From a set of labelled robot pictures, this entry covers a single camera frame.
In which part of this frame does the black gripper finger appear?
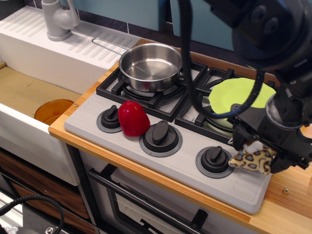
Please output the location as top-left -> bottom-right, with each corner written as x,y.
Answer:
271,154 -> 294,174
233,126 -> 254,151

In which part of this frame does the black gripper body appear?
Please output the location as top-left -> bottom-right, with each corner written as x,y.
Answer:
230,107 -> 312,168

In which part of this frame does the stuffed cheetah toy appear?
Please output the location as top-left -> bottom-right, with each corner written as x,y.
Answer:
228,141 -> 277,176

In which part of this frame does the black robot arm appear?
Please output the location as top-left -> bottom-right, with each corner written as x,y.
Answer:
210,0 -> 312,174

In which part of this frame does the right black stove knob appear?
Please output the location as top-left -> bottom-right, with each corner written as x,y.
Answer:
195,146 -> 234,179

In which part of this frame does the black stove knob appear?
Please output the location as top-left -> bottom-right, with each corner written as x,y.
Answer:
139,120 -> 183,157
195,146 -> 234,179
97,105 -> 121,134

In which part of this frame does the lime green plate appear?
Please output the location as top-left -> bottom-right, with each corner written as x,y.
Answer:
209,78 -> 276,115

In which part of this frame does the grey toy stove top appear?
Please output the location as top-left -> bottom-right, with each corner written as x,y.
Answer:
64,91 -> 271,214

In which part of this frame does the middle black stove knob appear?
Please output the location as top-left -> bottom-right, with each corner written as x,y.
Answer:
139,120 -> 183,157

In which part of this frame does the stainless steel pot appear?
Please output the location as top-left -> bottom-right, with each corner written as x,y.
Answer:
92,38 -> 182,93

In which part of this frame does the left black stove knob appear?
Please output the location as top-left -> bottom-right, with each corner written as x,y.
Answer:
97,105 -> 121,134

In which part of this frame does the right black burner grate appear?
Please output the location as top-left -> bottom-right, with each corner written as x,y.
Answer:
175,67 -> 242,146

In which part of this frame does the black burner grate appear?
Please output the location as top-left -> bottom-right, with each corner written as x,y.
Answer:
96,68 -> 188,122
175,67 -> 242,146

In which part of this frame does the left black burner grate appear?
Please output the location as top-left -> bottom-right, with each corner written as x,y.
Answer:
96,68 -> 188,122

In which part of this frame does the red plastic pepper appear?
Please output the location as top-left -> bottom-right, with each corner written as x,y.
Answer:
118,101 -> 150,137

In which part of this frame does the oven door with window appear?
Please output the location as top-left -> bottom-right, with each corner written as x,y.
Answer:
80,152 -> 253,234

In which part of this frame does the wooden drawer front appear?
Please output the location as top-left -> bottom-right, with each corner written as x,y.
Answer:
0,149 -> 97,234

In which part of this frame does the grey toy faucet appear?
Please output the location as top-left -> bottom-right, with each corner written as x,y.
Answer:
41,0 -> 79,41

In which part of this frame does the white toy sink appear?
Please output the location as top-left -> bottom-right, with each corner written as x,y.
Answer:
0,6 -> 139,186

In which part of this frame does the black oven door handle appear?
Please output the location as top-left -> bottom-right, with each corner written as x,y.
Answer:
88,169 -> 203,234

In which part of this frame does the black braided cable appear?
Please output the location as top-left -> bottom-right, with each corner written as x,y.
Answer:
0,0 -> 265,234

